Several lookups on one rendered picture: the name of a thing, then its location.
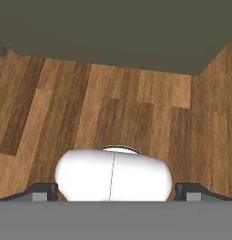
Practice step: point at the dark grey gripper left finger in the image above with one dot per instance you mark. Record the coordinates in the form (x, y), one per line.
(42, 188)

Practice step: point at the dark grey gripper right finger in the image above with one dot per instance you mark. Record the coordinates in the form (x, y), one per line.
(189, 188)

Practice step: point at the dark olive cupboard run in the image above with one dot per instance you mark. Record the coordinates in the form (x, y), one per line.
(114, 31)

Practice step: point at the white rounded object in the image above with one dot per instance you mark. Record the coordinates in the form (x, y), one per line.
(111, 175)

